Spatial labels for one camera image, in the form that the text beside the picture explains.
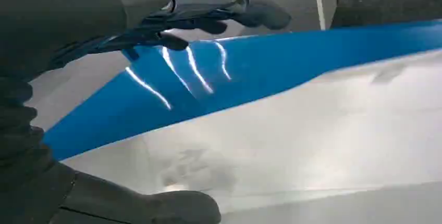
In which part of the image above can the white plastic parcel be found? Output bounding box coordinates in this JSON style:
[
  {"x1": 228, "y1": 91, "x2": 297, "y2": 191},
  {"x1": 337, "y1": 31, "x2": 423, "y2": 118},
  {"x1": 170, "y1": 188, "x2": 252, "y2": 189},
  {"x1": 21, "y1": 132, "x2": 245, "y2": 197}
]
[{"x1": 62, "y1": 48, "x2": 442, "y2": 216}]

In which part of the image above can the left arm ribbed grey sleeve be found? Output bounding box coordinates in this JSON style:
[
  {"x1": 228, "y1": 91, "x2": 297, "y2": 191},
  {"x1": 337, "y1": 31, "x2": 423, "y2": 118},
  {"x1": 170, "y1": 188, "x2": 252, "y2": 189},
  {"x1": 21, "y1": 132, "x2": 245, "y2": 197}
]
[{"x1": 0, "y1": 77, "x2": 54, "y2": 185}]

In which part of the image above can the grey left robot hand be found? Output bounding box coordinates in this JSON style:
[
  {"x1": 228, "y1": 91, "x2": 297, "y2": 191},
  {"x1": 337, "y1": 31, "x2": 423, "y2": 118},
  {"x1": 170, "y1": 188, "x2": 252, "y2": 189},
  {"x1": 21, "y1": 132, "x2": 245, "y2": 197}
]
[{"x1": 0, "y1": 0, "x2": 292, "y2": 224}]

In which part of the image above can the blue glossy plastic parcel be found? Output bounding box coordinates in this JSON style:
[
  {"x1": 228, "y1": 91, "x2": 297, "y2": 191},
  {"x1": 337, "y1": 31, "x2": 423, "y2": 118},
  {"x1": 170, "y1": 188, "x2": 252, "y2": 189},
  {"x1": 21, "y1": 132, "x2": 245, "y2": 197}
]
[{"x1": 43, "y1": 19, "x2": 442, "y2": 163}]

